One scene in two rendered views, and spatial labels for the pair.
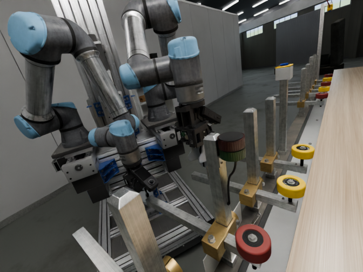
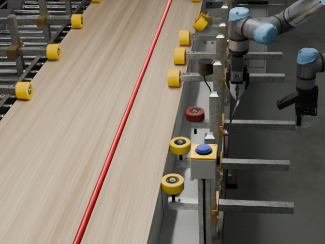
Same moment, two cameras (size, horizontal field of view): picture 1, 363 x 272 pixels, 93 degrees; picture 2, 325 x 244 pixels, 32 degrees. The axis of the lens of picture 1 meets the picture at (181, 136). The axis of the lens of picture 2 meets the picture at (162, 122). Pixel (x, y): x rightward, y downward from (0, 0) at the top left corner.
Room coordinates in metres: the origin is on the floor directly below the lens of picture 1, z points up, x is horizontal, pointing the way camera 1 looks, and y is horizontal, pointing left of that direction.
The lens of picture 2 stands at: (1.94, -1.42, 2.05)
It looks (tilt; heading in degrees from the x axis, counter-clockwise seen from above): 29 degrees down; 145
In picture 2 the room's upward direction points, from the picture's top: 3 degrees counter-clockwise
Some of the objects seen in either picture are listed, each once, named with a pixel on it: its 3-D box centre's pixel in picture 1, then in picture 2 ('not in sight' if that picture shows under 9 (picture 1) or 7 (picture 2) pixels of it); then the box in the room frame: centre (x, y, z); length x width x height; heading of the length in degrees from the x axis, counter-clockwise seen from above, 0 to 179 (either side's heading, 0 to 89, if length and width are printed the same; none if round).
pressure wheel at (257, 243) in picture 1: (253, 252); (195, 121); (0.29, -0.12, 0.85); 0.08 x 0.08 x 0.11
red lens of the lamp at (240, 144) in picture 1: (231, 141); (205, 64); (0.35, -0.11, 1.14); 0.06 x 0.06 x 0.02
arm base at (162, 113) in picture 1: (158, 110); not in sight; (1.12, 0.12, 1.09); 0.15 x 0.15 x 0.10
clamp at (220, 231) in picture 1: (222, 232); (217, 126); (0.37, -0.06, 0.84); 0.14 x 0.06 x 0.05; 136
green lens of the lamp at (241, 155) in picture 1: (232, 150); (205, 69); (0.35, -0.11, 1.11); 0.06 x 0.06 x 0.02
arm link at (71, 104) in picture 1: (64, 114); not in sight; (0.95, 0.59, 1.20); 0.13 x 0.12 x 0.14; 152
